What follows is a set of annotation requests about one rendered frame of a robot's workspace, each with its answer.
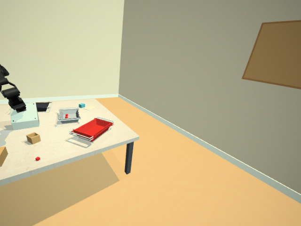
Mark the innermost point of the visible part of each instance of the tan open box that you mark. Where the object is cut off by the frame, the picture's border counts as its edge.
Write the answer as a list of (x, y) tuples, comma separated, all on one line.
[(33, 138)]

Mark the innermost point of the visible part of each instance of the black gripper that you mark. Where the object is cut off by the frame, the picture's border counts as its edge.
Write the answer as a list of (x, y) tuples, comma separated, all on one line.
[(4, 70)]

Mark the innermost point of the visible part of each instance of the tan rectangular block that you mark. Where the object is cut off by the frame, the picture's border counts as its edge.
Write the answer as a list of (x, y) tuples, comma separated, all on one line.
[(3, 155)]

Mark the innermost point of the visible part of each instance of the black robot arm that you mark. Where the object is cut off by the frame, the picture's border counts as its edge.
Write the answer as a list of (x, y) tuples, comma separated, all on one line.
[(12, 94)]

